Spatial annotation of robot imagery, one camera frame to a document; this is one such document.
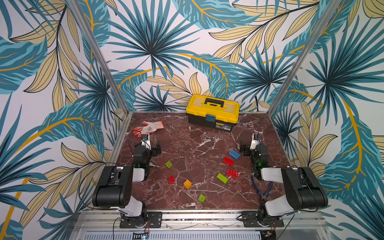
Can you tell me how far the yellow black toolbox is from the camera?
0.99m

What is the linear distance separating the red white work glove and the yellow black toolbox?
0.23 m

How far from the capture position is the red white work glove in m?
1.08
